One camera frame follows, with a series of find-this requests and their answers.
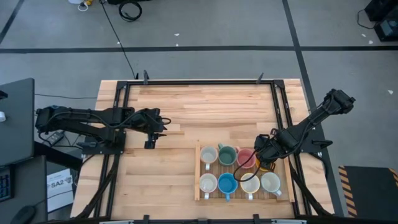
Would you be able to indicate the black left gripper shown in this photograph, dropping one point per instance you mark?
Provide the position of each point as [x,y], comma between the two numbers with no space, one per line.
[152,119]

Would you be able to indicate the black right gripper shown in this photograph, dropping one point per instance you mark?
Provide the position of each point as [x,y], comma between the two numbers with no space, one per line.
[265,147]

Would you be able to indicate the yellow faceted mug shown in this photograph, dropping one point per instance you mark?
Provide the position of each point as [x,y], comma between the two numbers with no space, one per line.
[267,170]

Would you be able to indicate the pale green mug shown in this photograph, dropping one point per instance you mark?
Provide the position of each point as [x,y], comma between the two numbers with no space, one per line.
[270,183]

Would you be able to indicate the pink faceted mug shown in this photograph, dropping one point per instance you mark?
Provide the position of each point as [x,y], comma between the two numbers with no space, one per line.
[245,158]

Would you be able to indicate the yellow-rim zigzag mug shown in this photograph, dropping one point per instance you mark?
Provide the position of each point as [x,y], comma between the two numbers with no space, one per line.
[249,185]

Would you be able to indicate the green faceted mug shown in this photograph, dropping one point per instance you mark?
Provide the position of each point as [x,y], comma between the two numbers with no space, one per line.
[227,156]

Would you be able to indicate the blue faceted mug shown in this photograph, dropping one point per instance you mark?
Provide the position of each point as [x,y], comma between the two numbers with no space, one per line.
[227,184]

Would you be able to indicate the coral floral pattern mug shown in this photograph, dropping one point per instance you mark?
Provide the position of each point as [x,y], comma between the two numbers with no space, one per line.
[208,154]

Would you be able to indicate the grey ikat red-rim mug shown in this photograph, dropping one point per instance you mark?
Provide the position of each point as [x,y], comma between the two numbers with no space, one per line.
[207,183]

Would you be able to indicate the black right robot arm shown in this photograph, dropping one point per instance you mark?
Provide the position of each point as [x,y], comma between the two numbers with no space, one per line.
[311,119]

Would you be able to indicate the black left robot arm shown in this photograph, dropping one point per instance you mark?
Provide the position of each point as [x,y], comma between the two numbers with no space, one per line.
[77,116]

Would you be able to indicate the wooden slatted tray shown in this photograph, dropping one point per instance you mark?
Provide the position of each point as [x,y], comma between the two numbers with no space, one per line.
[196,186]

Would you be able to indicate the black power adapter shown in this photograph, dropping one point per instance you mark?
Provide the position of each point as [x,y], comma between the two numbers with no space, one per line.
[53,139]

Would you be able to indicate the white printed paper sheet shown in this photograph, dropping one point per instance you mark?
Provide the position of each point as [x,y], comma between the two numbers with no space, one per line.
[59,193]

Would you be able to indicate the black hazard striped mat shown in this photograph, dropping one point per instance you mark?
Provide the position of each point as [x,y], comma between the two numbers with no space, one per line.
[370,189]

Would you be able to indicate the dark grey desk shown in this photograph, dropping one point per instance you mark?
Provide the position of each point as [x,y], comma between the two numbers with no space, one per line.
[17,124]
[28,186]

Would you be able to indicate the black floor equipment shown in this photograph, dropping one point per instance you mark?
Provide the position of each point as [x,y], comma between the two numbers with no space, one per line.
[124,1]

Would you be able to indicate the black computer mouse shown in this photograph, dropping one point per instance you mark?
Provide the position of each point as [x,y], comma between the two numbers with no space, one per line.
[23,215]

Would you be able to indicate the small white object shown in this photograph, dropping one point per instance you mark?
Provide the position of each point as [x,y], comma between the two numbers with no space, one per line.
[2,116]

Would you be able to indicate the black keyboard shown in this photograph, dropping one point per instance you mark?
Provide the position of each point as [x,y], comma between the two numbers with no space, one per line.
[4,185]

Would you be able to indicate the white trash bin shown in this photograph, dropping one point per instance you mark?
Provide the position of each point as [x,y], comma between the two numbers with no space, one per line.
[76,1]

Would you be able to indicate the black equipment case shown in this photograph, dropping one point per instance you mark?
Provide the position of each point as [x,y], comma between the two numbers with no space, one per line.
[387,29]

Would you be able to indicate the black frame clamp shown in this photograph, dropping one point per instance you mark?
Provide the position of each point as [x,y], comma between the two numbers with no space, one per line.
[256,218]
[146,218]
[145,79]
[259,79]

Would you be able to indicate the black aluminium rig frame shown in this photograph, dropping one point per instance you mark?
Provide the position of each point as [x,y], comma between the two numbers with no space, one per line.
[199,82]

